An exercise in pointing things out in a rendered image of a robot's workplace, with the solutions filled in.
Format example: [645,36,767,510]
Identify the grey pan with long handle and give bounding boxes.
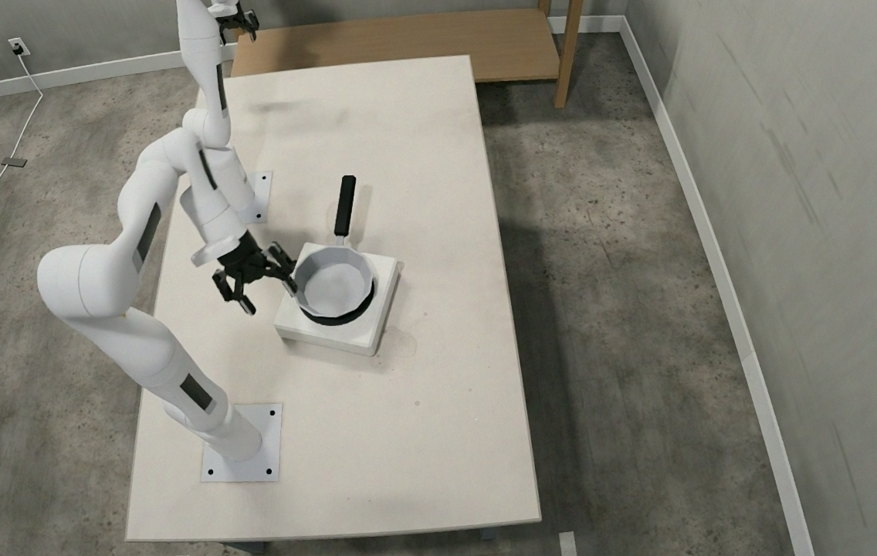
[293,175,373,317]

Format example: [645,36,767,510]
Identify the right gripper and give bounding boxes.
[212,227,299,315]

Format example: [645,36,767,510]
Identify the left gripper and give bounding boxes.
[215,1,259,46]

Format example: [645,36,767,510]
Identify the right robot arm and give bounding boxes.
[38,127,262,463]

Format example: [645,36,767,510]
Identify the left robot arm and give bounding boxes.
[176,0,254,212]

